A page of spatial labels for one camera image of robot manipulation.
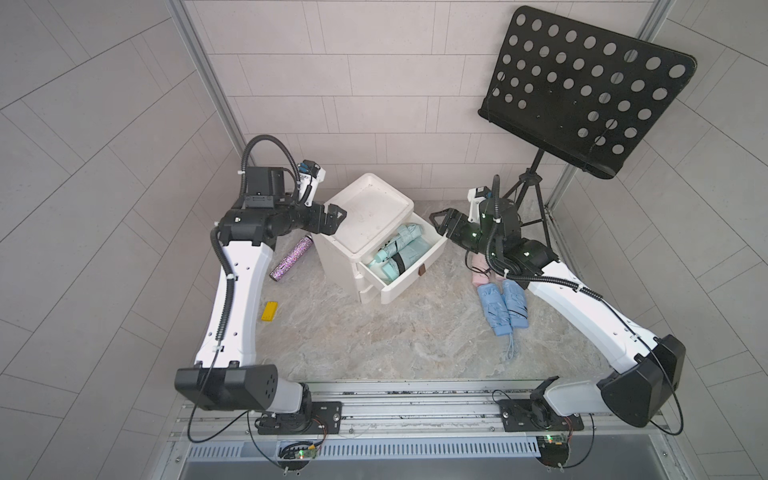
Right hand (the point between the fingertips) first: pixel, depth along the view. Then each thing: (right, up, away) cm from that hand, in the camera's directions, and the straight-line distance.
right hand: (434, 220), depth 73 cm
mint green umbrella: (-6, -6, +10) cm, 14 cm away
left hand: (-25, +4, -2) cm, 25 cm away
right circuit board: (+27, -53, -5) cm, 60 cm away
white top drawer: (-3, -11, +4) cm, 13 cm away
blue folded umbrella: (+20, -26, +14) cm, 35 cm away
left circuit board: (-32, -53, -7) cm, 62 cm away
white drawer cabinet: (-14, +3, +12) cm, 19 cm away
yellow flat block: (-48, -27, +16) cm, 57 cm away
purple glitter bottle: (-45, -12, +27) cm, 54 cm away
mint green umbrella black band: (-9, -11, +6) cm, 16 cm away
